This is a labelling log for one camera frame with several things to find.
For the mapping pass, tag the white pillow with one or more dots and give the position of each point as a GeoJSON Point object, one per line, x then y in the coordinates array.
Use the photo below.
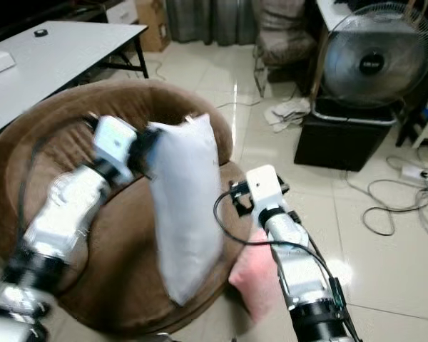
{"type": "Point", "coordinates": [185, 214]}

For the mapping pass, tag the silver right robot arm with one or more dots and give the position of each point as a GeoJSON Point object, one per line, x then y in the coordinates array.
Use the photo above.
{"type": "Point", "coordinates": [299, 271]}

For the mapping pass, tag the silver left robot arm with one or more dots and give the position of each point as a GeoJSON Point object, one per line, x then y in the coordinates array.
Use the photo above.
{"type": "Point", "coordinates": [64, 214]}

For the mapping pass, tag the pink pillow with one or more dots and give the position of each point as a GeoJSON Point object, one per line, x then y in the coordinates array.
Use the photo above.
{"type": "Point", "coordinates": [253, 278]}

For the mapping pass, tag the round brown fabric sofa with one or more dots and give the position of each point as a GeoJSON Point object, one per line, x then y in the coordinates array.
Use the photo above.
{"type": "Point", "coordinates": [57, 135]}

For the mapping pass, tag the round grey floor fan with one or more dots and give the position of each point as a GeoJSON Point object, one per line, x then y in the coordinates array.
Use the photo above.
{"type": "Point", "coordinates": [371, 60]}

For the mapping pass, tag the crumpled white cloth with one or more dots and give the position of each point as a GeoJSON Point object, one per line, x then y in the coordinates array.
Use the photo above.
{"type": "Point", "coordinates": [287, 114]}

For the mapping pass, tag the black box under fan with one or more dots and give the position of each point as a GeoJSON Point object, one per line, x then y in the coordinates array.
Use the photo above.
{"type": "Point", "coordinates": [342, 142]}

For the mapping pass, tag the white table with black legs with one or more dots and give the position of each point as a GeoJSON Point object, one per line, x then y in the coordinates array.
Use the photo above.
{"type": "Point", "coordinates": [57, 64]}

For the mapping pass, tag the brown cardboard box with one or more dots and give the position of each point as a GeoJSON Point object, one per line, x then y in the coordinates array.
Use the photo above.
{"type": "Point", "coordinates": [152, 21]}

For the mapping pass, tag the white storage box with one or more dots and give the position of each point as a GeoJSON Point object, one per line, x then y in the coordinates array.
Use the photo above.
{"type": "Point", "coordinates": [121, 12]}

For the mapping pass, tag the grey curtain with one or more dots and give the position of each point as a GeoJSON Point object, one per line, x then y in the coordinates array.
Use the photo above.
{"type": "Point", "coordinates": [210, 18]}

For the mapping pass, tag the black tape roll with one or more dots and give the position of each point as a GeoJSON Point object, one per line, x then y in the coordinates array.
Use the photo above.
{"type": "Point", "coordinates": [41, 33]}

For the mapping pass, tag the metal chair with grey cushion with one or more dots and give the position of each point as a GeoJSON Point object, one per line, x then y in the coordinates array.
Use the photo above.
{"type": "Point", "coordinates": [282, 32]}

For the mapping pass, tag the white power adapter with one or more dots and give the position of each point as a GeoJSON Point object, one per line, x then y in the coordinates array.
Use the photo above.
{"type": "Point", "coordinates": [414, 172]}

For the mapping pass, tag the white desk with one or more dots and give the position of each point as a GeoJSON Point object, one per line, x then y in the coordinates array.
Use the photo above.
{"type": "Point", "coordinates": [335, 13]}

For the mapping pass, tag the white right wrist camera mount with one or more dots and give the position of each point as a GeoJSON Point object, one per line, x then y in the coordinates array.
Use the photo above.
{"type": "Point", "coordinates": [264, 187]}

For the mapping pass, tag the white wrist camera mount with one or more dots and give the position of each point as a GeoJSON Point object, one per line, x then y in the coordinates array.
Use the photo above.
{"type": "Point", "coordinates": [264, 187]}
{"type": "Point", "coordinates": [114, 139]}

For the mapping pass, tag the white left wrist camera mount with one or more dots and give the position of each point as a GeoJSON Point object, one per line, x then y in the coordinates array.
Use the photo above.
{"type": "Point", "coordinates": [114, 139]}

